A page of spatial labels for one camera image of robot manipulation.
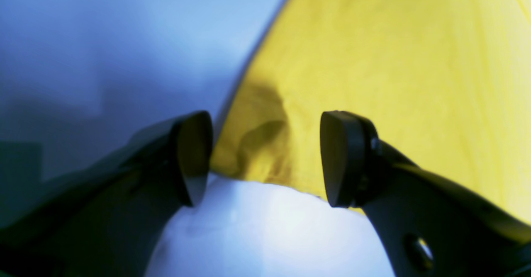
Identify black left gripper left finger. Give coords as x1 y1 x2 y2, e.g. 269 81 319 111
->
1 110 214 277

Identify yellow T-shirt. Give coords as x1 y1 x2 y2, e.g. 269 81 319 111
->
210 0 531 223

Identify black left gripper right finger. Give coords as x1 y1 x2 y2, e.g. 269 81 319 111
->
320 111 531 277

